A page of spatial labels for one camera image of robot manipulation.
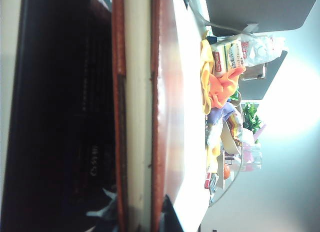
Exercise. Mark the green artificial plant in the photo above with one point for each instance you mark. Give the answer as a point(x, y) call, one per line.
point(251, 116)

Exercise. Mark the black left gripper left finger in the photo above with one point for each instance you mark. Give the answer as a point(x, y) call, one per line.
point(105, 222)

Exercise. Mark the clear plastic snack bag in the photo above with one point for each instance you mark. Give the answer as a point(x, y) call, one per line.
point(250, 50)

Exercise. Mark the orange cloth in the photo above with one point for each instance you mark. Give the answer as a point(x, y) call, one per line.
point(222, 89)

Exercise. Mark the red and white snack packet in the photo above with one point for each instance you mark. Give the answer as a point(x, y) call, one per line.
point(209, 180)

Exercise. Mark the yellow cloth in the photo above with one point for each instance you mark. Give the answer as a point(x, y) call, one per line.
point(205, 74)

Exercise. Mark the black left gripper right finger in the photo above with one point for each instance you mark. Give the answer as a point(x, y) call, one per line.
point(170, 219)

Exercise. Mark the purple cloth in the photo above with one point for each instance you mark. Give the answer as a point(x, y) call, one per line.
point(218, 114)

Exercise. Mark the red hardcover book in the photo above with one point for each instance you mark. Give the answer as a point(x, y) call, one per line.
point(137, 104)

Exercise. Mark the grey fabric desk divider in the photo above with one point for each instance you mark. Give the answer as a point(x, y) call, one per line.
point(257, 10)

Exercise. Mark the small grey desk divider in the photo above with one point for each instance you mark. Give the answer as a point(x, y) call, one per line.
point(265, 87)

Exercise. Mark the black book with white pages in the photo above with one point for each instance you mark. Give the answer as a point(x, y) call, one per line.
point(62, 104)

